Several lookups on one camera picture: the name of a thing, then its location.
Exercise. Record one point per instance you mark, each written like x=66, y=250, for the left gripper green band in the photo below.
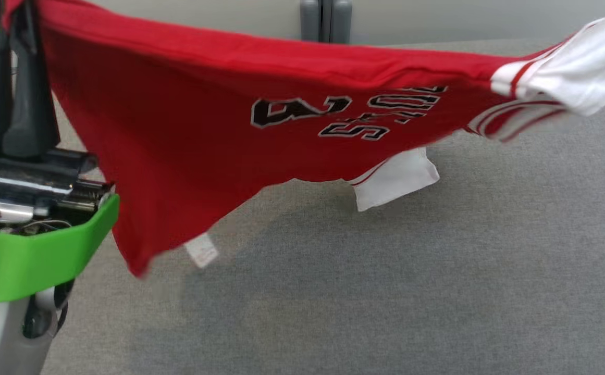
x=26, y=250

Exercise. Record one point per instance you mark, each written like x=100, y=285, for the red white sports jersey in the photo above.
x=177, y=130

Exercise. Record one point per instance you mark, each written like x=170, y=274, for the grey partition post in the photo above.
x=325, y=18

